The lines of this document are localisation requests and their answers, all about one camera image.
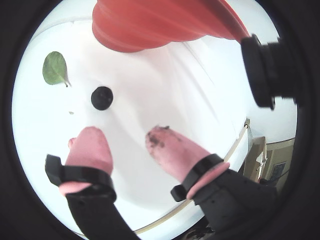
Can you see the pink-covered gripper finger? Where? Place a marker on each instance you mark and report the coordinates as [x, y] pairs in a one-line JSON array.
[[175, 152], [87, 150]]

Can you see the dark blueberry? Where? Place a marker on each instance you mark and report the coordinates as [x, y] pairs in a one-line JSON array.
[[102, 98]]

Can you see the red collapsible silicone cup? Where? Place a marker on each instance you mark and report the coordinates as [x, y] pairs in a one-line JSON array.
[[155, 22]]

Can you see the small green leaf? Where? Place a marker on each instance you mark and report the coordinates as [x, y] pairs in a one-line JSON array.
[[53, 67]]

